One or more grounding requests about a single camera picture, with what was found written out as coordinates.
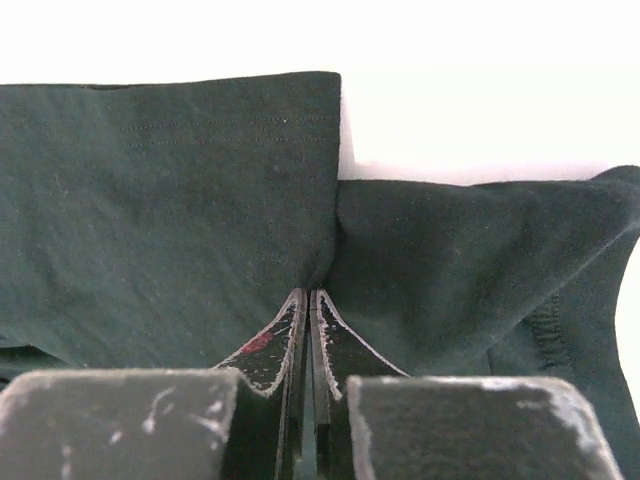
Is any black t-shirt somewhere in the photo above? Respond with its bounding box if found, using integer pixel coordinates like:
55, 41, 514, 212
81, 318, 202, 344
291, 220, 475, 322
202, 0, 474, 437
1, 72, 639, 479

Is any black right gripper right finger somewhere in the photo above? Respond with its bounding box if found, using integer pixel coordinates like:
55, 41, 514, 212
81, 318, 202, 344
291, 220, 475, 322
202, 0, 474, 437
309, 289, 622, 479

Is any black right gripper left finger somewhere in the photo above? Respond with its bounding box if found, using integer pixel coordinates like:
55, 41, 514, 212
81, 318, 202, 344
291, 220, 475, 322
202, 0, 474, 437
1, 289, 308, 480

